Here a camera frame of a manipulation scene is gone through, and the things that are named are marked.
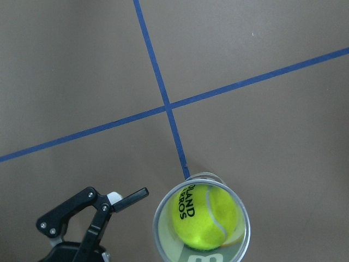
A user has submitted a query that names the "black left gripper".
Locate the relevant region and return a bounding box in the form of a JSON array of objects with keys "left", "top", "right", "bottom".
[{"left": 36, "top": 187, "right": 149, "bottom": 262}]

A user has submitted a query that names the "clear tennis ball can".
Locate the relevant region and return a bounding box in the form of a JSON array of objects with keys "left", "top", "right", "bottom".
[{"left": 153, "top": 172, "right": 251, "bottom": 261}]

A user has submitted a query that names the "yellow tennis ball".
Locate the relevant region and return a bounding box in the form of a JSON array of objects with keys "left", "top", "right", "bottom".
[
  {"left": 171, "top": 184, "right": 238, "bottom": 251},
  {"left": 222, "top": 224, "right": 245, "bottom": 247}
]

